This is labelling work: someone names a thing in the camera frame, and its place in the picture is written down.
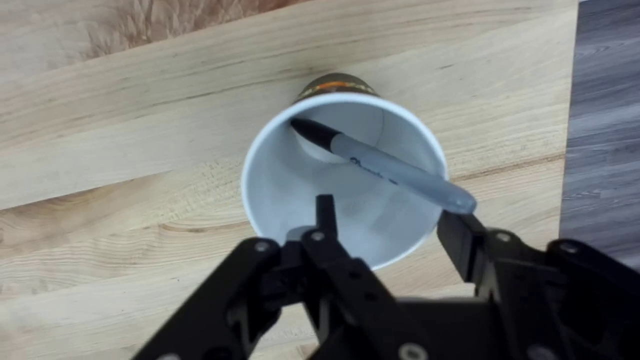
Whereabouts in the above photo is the grey black marker pen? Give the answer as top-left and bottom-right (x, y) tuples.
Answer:
(287, 116), (478, 216)

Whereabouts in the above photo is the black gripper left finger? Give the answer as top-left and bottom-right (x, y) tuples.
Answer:
(131, 194), (428, 360)

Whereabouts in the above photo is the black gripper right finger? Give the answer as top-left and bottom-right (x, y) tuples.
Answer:
(435, 209), (640, 360)

